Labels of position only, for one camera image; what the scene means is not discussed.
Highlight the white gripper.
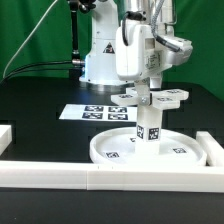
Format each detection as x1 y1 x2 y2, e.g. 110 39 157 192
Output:
115 19 171 106

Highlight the white cross-shaped table base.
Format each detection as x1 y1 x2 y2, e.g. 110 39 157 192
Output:
111 87 189 110

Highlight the white round table top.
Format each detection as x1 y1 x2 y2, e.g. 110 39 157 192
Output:
89 127 207 167

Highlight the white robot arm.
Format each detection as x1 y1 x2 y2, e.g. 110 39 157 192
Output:
80 0 175 105

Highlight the white sheet with markers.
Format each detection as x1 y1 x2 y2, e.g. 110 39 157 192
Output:
59 104 137 122

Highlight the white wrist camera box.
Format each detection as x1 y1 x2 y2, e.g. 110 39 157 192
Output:
164 36 193 66

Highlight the black cable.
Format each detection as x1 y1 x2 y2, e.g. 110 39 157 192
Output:
0 60 74 84

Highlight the grey cable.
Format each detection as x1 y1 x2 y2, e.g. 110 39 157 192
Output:
2 0 60 79

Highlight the white U-shaped frame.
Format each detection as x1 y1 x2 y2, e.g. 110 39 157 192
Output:
0 125 224 193

